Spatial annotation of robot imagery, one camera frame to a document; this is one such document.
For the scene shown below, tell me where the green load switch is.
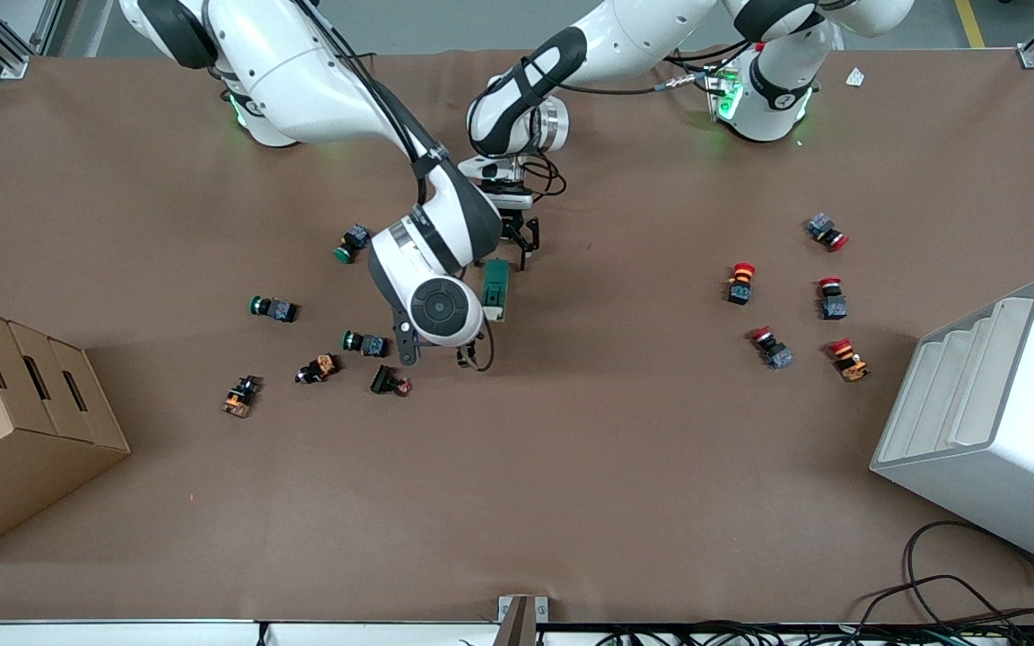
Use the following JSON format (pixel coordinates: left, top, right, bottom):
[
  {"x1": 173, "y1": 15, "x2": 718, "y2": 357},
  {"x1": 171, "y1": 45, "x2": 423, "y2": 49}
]
[{"x1": 479, "y1": 258, "x2": 513, "y2": 324}]

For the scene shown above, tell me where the green pushbutton grey block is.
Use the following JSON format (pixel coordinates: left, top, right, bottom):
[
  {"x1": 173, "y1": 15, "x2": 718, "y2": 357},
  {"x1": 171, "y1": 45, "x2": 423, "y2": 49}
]
[
  {"x1": 341, "y1": 330, "x2": 390, "y2": 358},
  {"x1": 249, "y1": 295, "x2": 299, "y2": 323},
  {"x1": 333, "y1": 223, "x2": 372, "y2": 265}
]

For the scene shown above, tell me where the black selector orange block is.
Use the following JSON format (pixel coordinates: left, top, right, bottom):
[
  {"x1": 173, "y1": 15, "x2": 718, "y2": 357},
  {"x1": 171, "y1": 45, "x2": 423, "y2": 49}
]
[
  {"x1": 295, "y1": 354, "x2": 340, "y2": 385},
  {"x1": 222, "y1": 375, "x2": 262, "y2": 419}
]

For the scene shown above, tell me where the brown table mat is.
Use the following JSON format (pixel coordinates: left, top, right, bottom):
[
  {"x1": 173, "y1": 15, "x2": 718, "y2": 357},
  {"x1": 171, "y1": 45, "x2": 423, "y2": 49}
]
[{"x1": 0, "y1": 47, "x2": 1034, "y2": 625}]

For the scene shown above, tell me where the red button orange striped collar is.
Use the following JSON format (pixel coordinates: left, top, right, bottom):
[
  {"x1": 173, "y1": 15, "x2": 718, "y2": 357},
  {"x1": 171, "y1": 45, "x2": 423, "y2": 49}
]
[{"x1": 725, "y1": 262, "x2": 758, "y2": 307}]

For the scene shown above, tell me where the base connector plate green light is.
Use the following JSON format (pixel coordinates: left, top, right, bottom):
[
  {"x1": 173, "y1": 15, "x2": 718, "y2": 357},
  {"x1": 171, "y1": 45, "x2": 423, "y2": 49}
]
[{"x1": 705, "y1": 58, "x2": 744, "y2": 124}]

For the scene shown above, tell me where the red button orange contact block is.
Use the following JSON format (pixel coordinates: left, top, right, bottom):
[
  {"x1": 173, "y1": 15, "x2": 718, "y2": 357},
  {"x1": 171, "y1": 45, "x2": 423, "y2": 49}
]
[{"x1": 827, "y1": 337, "x2": 871, "y2": 383}]

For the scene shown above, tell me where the cardboard box with slots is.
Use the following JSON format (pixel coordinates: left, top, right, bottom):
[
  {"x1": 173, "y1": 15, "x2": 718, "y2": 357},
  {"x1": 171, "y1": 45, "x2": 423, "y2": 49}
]
[{"x1": 0, "y1": 300, "x2": 131, "y2": 564}]

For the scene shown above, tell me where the white compartment bin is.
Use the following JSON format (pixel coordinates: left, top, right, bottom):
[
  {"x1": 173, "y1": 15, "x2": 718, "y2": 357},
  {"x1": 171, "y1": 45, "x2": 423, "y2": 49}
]
[{"x1": 870, "y1": 277, "x2": 1034, "y2": 577}]

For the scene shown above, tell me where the black switch red lamp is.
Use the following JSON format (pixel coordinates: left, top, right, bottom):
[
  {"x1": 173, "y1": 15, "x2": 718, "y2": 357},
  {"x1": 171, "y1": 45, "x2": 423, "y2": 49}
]
[{"x1": 370, "y1": 364, "x2": 413, "y2": 397}]

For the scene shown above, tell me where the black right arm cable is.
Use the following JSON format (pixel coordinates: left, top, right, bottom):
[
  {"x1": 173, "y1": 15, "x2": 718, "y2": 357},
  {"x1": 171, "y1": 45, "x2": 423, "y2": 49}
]
[{"x1": 297, "y1": 0, "x2": 446, "y2": 207}]

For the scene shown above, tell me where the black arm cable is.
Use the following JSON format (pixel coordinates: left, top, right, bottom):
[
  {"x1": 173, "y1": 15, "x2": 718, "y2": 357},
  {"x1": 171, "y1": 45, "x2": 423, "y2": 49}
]
[
  {"x1": 297, "y1": 0, "x2": 446, "y2": 207},
  {"x1": 517, "y1": 40, "x2": 751, "y2": 200}
]

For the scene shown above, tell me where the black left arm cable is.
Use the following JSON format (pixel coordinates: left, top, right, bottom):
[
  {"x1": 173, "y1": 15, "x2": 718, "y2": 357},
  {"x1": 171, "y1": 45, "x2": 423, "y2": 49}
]
[{"x1": 517, "y1": 40, "x2": 751, "y2": 200}]

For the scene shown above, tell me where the black base connector cable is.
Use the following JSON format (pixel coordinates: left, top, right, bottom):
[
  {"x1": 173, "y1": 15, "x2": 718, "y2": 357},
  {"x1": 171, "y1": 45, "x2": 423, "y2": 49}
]
[{"x1": 656, "y1": 49, "x2": 726, "y2": 92}]

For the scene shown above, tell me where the grey metal bracket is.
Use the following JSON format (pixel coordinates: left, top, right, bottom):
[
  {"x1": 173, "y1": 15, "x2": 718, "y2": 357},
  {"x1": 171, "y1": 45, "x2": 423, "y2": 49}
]
[{"x1": 497, "y1": 595, "x2": 550, "y2": 646}]

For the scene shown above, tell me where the black cable bundle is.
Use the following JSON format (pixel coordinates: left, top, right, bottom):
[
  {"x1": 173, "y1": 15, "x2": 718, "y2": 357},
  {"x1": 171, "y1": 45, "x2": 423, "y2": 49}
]
[{"x1": 593, "y1": 617, "x2": 1034, "y2": 646}]

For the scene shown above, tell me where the black looped cable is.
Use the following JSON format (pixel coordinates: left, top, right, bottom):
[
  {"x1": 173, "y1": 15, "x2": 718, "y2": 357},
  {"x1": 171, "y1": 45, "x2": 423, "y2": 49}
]
[{"x1": 901, "y1": 520, "x2": 1034, "y2": 631}]

